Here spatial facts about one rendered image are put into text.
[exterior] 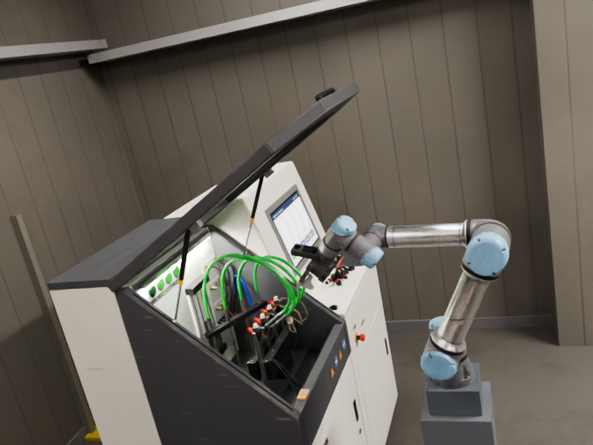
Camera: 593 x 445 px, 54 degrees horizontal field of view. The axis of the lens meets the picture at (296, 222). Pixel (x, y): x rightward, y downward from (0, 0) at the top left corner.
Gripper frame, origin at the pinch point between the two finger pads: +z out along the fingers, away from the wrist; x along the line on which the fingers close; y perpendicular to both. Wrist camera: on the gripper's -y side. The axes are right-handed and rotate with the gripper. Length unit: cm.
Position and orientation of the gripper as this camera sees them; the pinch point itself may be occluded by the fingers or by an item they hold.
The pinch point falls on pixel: (301, 279)
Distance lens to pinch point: 213.0
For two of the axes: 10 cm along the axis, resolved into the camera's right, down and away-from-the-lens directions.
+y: 8.3, 5.6, -0.7
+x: 4.3, -5.4, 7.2
